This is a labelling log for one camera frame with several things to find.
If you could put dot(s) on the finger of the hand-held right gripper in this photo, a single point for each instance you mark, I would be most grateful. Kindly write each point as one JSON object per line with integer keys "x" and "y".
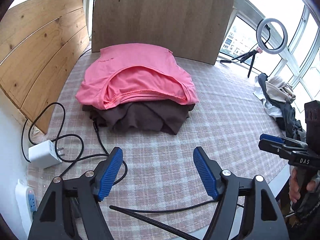
{"x": 275, "y": 148}
{"x": 268, "y": 137}

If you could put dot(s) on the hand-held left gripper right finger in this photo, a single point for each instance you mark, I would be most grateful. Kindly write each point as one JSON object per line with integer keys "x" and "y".
{"x": 205, "y": 175}

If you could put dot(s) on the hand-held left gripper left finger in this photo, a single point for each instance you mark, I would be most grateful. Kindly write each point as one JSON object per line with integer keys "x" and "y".
{"x": 110, "y": 172}

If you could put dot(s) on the pink t-shirt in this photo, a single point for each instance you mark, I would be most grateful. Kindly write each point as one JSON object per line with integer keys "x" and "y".
{"x": 137, "y": 75}

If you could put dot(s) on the person's right hand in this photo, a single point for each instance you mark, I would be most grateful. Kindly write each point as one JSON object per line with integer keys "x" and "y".
{"x": 293, "y": 187}

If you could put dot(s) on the dark grey garment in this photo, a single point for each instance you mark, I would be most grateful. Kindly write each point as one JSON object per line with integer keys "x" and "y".
{"x": 290, "y": 120}

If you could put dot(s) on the white shirt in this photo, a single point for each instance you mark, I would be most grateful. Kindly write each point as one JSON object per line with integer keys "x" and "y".
{"x": 270, "y": 108}

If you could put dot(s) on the pink plaid table cloth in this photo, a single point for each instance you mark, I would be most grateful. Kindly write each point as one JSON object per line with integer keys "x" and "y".
{"x": 225, "y": 120}

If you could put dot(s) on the beige knit sweater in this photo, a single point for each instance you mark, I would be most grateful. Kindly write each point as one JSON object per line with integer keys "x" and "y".
{"x": 277, "y": 87}

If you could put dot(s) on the black garment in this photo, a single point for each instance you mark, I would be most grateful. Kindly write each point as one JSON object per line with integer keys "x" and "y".
{"x": 262, "y": 82}

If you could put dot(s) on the brown folded garment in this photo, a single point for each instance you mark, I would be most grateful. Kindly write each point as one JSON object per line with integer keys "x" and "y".
{"x": 145, "y": 120}

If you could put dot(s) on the white charger adapter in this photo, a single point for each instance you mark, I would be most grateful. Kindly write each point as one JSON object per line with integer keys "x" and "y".
{"x": 42, "y": 153}

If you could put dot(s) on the white power strip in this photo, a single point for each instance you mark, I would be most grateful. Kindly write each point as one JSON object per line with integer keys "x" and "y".
{"x": 25, "y": 200}

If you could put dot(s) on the pine wood panel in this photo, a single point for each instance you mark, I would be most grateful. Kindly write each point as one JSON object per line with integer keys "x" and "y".
{"x": 42, "y": 55}

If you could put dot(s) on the light laminate wooden board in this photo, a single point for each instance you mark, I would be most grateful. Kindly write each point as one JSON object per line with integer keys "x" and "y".
{"x": 162, "y": 17}

